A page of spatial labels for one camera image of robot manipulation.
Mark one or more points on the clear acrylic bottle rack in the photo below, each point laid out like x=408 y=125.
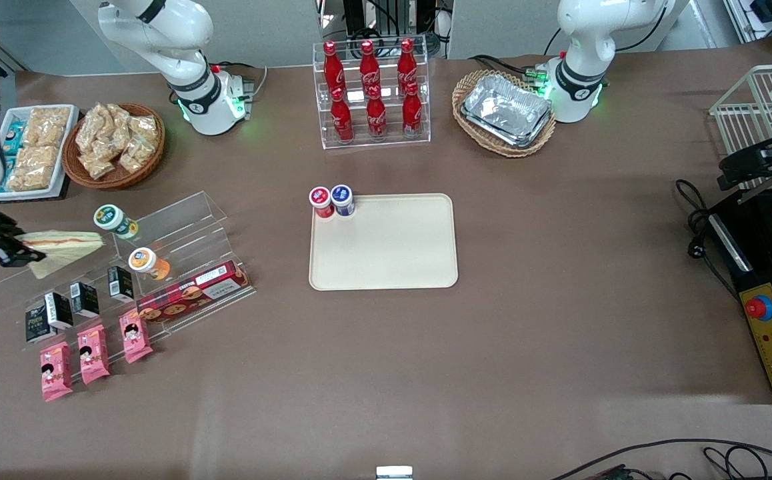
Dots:
x=389 y=136

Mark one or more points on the pink snack packet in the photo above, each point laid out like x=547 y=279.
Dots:
x=92 y=353
x=134 y=336
x=56 y=370

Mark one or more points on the clear bag of snacks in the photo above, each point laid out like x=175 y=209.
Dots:
x=146 y=126
x=98 y=163
x=92 y=123
x=136 y=154
x=119 y=118

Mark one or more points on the clear acrylic stepped shelf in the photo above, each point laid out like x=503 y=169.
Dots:
x=186 y=226

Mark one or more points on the small black carton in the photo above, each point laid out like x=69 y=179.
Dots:
x=37 y=326
x=120 y=283
x=59 y=310
x=84 y=300

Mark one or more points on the orange cup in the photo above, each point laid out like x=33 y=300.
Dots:
x=144 y=261

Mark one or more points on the small grey device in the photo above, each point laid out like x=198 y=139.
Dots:
x=394 y=472

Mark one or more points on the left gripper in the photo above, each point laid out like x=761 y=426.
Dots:
x=771 y=157

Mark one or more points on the black appliance with yellow panel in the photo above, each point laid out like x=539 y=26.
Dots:
x=759 y=256

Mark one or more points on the triangle sandwich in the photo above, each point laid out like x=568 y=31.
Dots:
x=66 y=243

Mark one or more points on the beige cracker pack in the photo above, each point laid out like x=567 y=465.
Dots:
x=34 y=160
x=29 y=181
x=49 y=123

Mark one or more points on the red cola bottle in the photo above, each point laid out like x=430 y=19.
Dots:
x=412 y=108
x=406 y=61
x=341 y=116
x=376 y=113
x=368 y=65
x=332 y=66

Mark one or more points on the teal snack packet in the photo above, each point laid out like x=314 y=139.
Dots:
x=11 y=176
x=12 y=138

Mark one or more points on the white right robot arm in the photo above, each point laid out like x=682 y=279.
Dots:
x=186 y=80

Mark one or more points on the black equipment stand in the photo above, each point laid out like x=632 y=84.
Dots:
x=359 y=13

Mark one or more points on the red cookie box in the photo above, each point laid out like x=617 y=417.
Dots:
x=189 y=293

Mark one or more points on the aluminium foil container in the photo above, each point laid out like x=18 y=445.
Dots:
x=506 y=110

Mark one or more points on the blue lid cup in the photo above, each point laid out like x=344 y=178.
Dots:
x=342 y=196

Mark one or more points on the green lid cup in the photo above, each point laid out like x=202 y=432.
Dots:
x=111 y=218

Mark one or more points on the light wicker basket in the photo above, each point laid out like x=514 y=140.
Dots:
x=476 y=136

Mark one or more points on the red lid cup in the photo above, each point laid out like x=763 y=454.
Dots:
x=320 y=198

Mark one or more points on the aluminium frame structure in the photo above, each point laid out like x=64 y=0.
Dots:
x=759 y=20

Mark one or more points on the cream plastic tray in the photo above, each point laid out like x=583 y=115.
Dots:
x=386 y=246

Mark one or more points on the brown wicker basket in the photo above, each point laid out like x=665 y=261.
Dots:
x=152 y=160

